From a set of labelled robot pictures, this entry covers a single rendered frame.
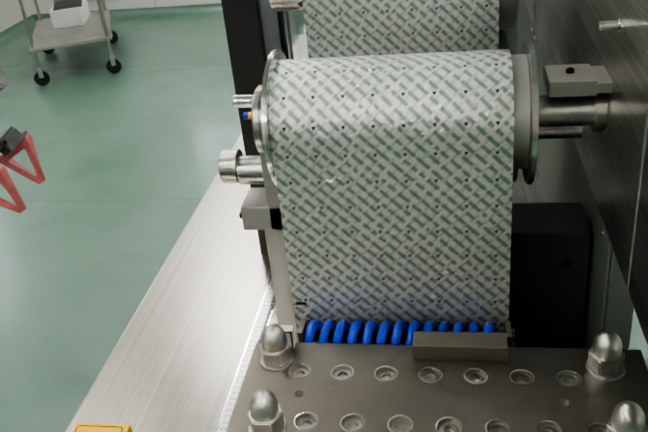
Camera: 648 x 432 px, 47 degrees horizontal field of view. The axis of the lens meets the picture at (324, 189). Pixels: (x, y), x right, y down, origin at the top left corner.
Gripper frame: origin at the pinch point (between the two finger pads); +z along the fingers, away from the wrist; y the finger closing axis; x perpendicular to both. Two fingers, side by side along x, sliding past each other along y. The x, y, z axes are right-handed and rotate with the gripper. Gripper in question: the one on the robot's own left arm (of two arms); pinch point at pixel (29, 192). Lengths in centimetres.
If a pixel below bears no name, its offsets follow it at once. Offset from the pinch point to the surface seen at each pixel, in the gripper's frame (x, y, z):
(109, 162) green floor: 110, 243, 58
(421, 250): -53, -39, 21
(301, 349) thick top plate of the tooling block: -36, -42, 22
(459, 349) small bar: -51, -46, 29
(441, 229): -56, -39, 20
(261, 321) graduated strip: -23.7, -19.2, 30.3
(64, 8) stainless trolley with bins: 148, 431, -9
